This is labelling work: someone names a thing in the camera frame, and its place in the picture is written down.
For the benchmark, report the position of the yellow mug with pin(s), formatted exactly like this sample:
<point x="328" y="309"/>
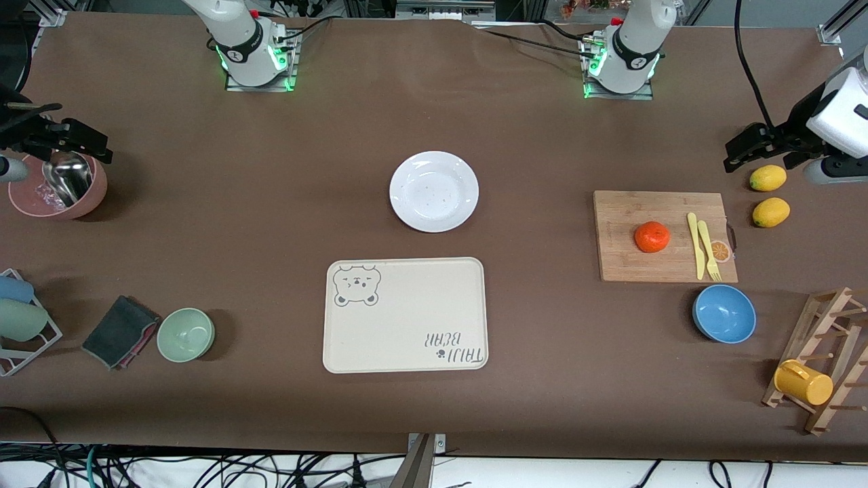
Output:
<point x="803" y="384"/>

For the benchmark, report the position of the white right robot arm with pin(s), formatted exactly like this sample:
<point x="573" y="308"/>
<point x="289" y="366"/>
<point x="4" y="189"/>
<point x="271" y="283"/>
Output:
<point x="237" y="41"/>

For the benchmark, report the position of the grey metal post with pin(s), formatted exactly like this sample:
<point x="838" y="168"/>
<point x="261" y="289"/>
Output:
<point x="419" y="464"/>

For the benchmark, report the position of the cream tray with bear print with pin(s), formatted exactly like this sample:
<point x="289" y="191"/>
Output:
<point x="405" y="315"/>

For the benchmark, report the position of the yellow lemon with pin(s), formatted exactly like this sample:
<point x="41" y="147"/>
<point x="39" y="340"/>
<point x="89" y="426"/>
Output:
<point x="768" y="178"/>
<point x="771" y="213"/>

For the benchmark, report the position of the blue cup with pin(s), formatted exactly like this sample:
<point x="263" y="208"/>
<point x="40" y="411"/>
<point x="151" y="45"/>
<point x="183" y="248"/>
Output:
<point x="13" y="289"/>

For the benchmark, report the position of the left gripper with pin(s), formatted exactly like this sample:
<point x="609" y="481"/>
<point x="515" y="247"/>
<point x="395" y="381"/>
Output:
<point x="802" y="119"/>

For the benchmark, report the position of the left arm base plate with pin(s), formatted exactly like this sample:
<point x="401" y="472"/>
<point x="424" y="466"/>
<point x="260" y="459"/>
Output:
<point x="644" y="96"/>

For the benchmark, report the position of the yellow plastic fork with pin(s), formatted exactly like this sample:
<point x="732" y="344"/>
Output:
<point x="712" y="264"/>

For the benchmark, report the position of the pink bowl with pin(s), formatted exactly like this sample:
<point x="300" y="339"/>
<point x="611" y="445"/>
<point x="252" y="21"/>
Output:
<point x="68" y="209"/>

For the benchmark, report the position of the aluminium corner bracket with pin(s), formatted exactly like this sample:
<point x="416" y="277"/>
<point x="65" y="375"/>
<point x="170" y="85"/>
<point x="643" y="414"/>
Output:
<point x="54" y="17"/>
<point x="833" y="34"/>

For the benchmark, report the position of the wooden cutting board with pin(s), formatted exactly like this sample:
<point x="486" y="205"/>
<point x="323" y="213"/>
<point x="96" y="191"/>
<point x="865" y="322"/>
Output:
<point x="624" y="264"/>

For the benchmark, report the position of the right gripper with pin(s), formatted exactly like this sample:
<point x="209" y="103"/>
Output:
<point x="15" y="130"/>

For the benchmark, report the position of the toy orange slice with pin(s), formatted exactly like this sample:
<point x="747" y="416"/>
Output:
<point x="723" y="252"/>

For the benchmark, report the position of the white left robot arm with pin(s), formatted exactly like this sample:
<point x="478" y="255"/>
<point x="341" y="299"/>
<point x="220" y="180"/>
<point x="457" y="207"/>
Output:
<point x="630" y="54"/>

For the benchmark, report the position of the pink cloth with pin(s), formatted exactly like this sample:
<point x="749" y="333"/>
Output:
<point x="146" y="339"/>

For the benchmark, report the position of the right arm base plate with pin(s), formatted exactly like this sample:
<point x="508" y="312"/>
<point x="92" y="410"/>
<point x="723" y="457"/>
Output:
<point x="288" y="81"/>

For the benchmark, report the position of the dark grey cloth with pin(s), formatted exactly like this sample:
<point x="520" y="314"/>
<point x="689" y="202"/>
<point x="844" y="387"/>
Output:
<point x="119" y="329"/>

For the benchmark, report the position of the pale green bowl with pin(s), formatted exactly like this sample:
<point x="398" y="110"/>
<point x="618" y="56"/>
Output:
<point x="185" y="335"/>

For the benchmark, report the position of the wooden mug rack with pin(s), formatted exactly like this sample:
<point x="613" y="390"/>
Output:
<point x="824" y="318"/>

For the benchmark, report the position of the white round plate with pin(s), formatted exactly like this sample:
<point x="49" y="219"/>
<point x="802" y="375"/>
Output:
<point x="434" y="192"/>

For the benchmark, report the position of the aluminium frame bar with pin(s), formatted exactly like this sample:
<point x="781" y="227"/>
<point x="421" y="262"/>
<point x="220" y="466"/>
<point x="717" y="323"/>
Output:
<point x="444" y="10"/>

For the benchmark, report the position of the blue bowl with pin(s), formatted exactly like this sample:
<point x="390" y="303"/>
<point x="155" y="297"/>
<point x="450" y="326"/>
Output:
<point x="724" y="314"/>

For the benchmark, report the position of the stainless steel cup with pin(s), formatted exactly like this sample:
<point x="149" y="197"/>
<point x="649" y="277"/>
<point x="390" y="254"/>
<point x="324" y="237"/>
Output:
<point x="68" y="179"/>

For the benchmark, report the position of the orange fruit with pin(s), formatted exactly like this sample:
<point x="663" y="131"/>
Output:
<point x="652" y="237"/>

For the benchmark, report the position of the pale green cup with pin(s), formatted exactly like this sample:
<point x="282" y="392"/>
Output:
<point x="20" y="320"/>

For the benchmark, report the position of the yellow plastic knife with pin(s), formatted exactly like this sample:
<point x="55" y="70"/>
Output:
<point x="698" y="261"/>

